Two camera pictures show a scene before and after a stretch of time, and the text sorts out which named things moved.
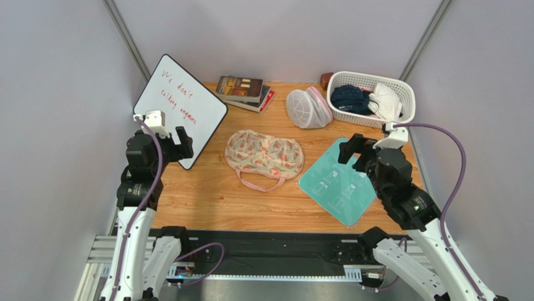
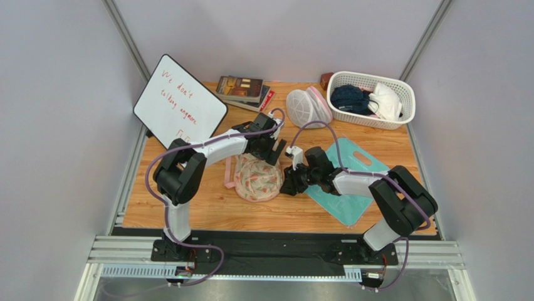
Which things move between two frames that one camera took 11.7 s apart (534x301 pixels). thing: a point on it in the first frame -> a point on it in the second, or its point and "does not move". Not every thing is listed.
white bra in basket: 385,103 does not move
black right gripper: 361,154 -> 298,177
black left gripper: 180,151 -> 271,156
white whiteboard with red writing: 184,101 does not move
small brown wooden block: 324,79 does not move
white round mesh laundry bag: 308,108 does not move
